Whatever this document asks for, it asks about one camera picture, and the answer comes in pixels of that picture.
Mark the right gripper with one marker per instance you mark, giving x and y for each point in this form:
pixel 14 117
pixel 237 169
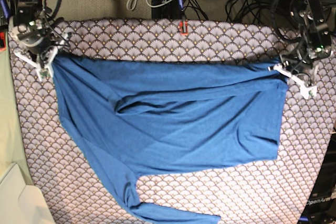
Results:
pixel 33 39

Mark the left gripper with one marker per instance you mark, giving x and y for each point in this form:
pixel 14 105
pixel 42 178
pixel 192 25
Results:
pixel 297 66

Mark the blue long-sleeve T-shirt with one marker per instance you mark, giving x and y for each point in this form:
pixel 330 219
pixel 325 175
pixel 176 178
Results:
pixel 132 119

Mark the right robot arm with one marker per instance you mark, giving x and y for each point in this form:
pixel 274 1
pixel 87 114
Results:
pixel 33 25

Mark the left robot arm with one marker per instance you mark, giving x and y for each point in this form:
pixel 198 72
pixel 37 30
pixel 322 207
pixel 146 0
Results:
pixel 315 41

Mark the fan-patterned table cloth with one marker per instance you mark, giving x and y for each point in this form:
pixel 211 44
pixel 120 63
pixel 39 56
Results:
pixel 261 192

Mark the black OpenArm case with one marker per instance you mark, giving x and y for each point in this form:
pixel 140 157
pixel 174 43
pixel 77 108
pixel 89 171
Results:
pixel 320 207

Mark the white plastic bin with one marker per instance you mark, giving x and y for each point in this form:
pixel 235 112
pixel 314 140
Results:
pixel 20 202

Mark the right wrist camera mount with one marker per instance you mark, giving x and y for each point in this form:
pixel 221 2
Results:
pixel 43 62

